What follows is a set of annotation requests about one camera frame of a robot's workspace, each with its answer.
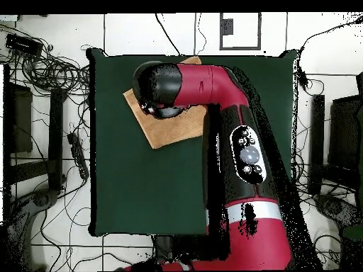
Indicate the black box device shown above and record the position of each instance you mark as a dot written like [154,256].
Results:
[24,44]

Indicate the black flat panel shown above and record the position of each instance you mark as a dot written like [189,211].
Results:
[21,121]
[344,133]

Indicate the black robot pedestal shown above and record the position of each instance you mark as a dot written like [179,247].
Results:
[163,246]

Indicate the grey rectangular frame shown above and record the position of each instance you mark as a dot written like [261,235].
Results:
[239,48]

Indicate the black upright post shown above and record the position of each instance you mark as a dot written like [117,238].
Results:
[55,136]
[317,136]

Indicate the dark green table cloth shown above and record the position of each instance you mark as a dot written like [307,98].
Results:
[136,184]

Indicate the dark green round pad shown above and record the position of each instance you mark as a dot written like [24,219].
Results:
[353,233]

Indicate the grey stand base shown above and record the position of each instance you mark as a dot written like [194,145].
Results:
[331,206]
[42,198]

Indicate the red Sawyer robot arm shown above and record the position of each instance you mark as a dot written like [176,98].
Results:
[198,85]

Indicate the tan terry towel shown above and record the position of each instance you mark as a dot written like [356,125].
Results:
[173,130]

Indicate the long black power strip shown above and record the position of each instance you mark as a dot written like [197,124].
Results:
[78,154]

